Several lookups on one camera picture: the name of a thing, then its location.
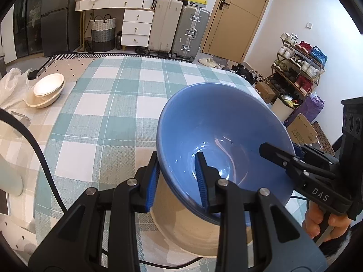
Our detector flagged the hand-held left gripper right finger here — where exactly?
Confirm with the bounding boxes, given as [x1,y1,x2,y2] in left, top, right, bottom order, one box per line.
[194,151,328,272]

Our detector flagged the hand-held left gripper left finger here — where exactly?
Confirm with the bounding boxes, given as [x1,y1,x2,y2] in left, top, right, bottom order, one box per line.
[27,151,160,272]

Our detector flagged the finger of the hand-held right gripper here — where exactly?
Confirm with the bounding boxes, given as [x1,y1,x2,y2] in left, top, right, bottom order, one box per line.
[293,144,339,172]
[259,142,338,182]

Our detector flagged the cream plate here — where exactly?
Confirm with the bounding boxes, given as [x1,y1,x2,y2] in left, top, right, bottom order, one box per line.
[150,173,254,259]

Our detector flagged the blue bowl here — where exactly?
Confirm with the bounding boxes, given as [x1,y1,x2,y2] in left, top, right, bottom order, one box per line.
[156,83,297,228]

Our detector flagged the person's right hand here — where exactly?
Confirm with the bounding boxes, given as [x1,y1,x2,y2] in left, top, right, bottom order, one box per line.
[302,201,353,240]

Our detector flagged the brown patterned doormat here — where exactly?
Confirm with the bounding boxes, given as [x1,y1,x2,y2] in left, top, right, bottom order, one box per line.
[312,120,335,156]

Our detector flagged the large open cardboard box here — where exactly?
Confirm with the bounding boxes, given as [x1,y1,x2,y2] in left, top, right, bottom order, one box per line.
[286,113,319,146]

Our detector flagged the purple bag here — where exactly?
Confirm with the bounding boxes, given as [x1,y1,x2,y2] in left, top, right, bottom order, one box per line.
[284,93,324,125]

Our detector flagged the white trash bin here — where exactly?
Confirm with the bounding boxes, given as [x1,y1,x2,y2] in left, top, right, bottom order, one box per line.
[271,93,295,122]

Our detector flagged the small brown cardboard box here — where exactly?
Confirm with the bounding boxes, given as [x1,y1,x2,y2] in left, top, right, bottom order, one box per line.
[255,82,277,104]

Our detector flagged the teal checked tablecloth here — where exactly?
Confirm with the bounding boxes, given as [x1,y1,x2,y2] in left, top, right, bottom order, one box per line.
[34,56,284,272]

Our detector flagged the wooden shoe rack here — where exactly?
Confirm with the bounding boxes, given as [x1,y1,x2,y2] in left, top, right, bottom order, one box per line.
[271,32,328,105]

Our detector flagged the pile of dark shoes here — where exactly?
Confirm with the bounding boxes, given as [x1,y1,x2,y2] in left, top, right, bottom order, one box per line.
[218,62,264,85]

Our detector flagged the rows of assorted shoes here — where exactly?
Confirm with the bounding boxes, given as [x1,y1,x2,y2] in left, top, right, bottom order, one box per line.
[276,32,328,94]

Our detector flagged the beige checked tablecloth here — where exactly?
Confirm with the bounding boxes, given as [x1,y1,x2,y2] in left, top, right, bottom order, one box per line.
[0,82,78,261]

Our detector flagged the white rounded object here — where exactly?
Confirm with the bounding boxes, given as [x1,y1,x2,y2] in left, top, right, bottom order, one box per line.
[0,147,24,196]

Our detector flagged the small metal stand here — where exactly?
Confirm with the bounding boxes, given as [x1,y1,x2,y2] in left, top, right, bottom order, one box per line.
[11,111,31,128]

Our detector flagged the silver suitcase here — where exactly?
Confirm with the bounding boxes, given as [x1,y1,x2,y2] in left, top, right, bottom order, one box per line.
[172,4,211,61]

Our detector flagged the tan wooden door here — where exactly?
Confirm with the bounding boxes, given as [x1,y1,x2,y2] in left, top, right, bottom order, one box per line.
[201,0,277,63]

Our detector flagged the woven laundry basket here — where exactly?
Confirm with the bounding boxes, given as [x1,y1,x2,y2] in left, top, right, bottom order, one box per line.
[91,15,117,52]

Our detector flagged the beige suitcase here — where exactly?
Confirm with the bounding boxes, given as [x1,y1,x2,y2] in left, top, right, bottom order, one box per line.
[147,0,183,56]

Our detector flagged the white vanity desk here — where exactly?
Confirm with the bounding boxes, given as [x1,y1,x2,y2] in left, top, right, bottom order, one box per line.
[75,0,155,47]

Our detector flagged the white plastic bag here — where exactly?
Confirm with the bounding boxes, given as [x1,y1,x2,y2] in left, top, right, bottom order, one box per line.
[0,68,32,109]

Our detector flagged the grey fridge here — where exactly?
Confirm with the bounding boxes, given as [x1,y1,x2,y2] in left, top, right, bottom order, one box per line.
[41,0,91,57]

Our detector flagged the black glass cabinet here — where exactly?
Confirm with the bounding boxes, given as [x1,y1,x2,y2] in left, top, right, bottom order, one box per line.
[13,0,46,60]

